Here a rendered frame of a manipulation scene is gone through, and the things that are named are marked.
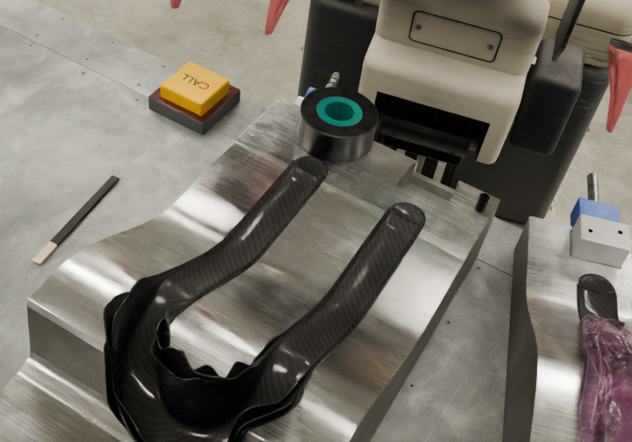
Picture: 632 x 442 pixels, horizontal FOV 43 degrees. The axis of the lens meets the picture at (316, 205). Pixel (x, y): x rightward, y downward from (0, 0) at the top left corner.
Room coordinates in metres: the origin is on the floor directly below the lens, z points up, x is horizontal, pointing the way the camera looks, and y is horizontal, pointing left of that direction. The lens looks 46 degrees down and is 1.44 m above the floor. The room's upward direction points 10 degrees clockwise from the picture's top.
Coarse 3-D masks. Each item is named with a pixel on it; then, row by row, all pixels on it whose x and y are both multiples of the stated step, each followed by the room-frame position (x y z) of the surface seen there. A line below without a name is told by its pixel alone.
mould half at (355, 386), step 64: (256, 128) 0.63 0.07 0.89; (192, 192) 0.53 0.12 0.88; (256, 192) 0.55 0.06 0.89; (320, 192) 0.56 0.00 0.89; (384, 192) 0.57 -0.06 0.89; (128, 256) 0.41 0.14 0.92; (192, 256) 0.44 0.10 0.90; (320, 256) 0.48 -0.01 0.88; (448, 256) 0.51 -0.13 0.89; (64, 320) 0.33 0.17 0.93; (192, 320) 0.35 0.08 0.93; (256, 320) 0.37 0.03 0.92; (384, 320) 0.42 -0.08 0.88; (64, 384) 0.32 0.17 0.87; (320, 384) 0.32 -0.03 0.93; (384, 384) 0.34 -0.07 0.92
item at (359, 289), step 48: (288, 192) 0.56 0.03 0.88; (240, 240) 0.49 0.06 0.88; (384, 240) 0.52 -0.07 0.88; (144, 288) 0.37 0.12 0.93; (192, 288) 0.40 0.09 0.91; (336, 288) 0.45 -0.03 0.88; (144, 336) 0.36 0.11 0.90; (288, 336) 0.37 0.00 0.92; (336, 336) 0.39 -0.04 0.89; (144, 384) 0.33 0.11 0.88; (192, 384) 0.30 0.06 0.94; (240, 384) 0.31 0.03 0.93; (288, 384) 0.33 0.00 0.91; (144, 432) 0.29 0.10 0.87; (192, 432) 0.30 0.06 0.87; (240, 432) 0.27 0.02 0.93
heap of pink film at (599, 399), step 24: (600, 336) 0.43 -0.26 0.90; (624, 336) 0.43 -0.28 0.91; (600, 360) 0.39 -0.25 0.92; (624, 360) 0.40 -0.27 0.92; (600, 384) 0.37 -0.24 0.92; (624, 384) 0.37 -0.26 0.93; (600, 408) 0.35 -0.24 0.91; (624, 408) 0.35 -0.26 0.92; (600, 432) 0.34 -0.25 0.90; (624, 432) 0.34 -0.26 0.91
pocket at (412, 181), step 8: (408, 176) 0.62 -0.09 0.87; (416, 176) 0.62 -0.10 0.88; (424, 176) 0.62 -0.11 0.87; (400, 184) 0.60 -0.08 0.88; (408, 184) 0.62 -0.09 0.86; (416, 184) 0.62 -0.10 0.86; (424, 184) 0.62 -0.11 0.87; (432, 184) 0.61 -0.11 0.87; (440, 184) 0.61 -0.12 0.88; (416, 192) 0.61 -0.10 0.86; (424, 192) 0.61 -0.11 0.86; (432, 192) 0.61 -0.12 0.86; (440, 192) 0.61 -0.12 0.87; (448, 192) 0.61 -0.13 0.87; (432, 200) 0.60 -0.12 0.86; (440, 200) 0.60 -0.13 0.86; (448, 200) 0.60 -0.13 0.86
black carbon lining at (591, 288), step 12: (588, 276) 0.54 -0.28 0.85; (600, 276) 0.54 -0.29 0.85; (588, 288) 0.53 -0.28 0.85; (600, 288) 0.53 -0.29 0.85; (612, 288) 0.53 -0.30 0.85; (588, 300) 0.52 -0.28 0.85; (600, 300) 0.52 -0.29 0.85; (612, 300) 0.52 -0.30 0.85; (588, 312) 0.50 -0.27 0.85; (600, 312) 0.50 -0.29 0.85; (612, 312) 0.50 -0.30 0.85
